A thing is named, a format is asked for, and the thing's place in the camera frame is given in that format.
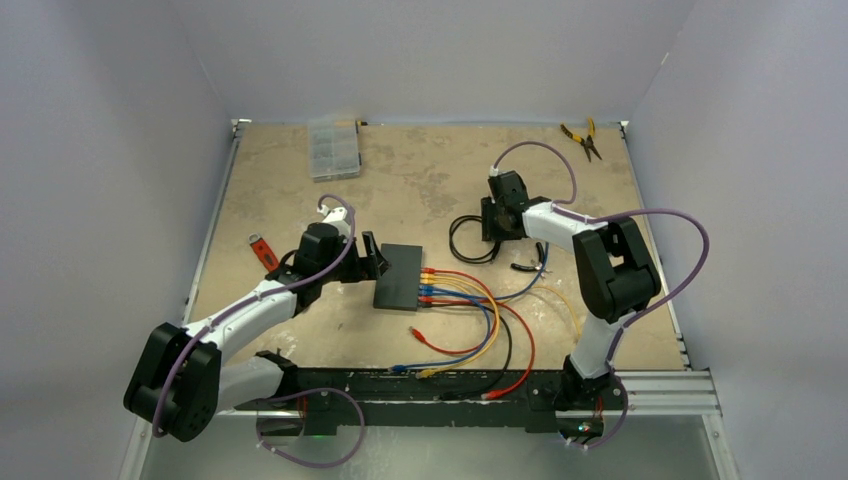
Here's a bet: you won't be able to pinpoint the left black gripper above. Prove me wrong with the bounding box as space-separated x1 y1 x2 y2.
318 231 389 284

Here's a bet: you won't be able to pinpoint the black network switch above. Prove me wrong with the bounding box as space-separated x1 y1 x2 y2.
372 243 423 312

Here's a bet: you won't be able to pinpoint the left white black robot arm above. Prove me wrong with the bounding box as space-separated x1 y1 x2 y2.
123 223 390 442

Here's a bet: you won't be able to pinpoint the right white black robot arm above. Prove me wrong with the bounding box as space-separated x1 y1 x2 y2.
481 169 661 407

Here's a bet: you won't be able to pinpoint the small black cutters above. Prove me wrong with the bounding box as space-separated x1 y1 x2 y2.
510 242 547 273

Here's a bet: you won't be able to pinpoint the clear plastic organizer box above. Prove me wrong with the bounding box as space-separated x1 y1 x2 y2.
307 116 362 182

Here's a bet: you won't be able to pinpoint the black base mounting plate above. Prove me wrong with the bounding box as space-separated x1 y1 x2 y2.
236 367 624 438

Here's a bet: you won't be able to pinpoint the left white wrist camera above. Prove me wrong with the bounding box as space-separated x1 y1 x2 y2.
317 205 353 235

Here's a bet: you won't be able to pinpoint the yellow ethernet cable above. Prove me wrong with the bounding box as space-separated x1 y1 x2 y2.
421 274 584 339
414 278 501 380

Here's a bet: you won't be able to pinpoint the blue ethernet cable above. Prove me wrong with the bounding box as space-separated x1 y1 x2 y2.
421 261 551 306
388 288 495 374

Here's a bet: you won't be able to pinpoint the yellow handled pliers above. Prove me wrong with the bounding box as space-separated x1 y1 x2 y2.
559 117 602 162

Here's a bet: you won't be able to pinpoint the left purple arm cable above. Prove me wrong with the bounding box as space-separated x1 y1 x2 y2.
150 193 367 470

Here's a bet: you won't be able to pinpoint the aluminium frame rail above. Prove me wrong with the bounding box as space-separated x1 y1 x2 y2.
139 119 723 419

